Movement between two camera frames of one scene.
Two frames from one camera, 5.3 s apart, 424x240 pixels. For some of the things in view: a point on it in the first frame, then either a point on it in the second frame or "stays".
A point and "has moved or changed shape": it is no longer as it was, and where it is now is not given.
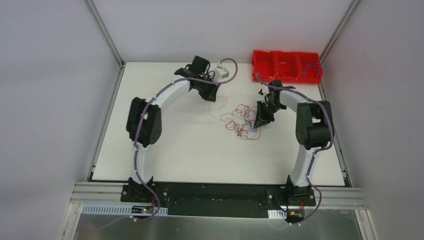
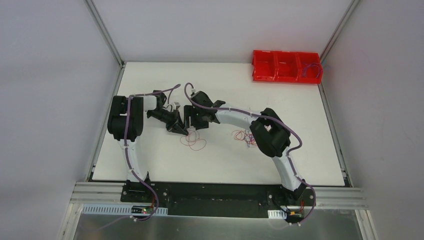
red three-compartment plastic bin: x=286 y=66 stays
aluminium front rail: x=344 y=197 stays
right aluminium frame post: x=350 y=9 stays
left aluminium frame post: x=98 y=22 stays
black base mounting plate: x=220 y=200 stays
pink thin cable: x=223 y=106 has moved or changed shape
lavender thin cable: x=304 y=73 stays
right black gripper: x=265 y=110 -> x=194 y=117
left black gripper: x=208 y=91 -> x=173 y=122
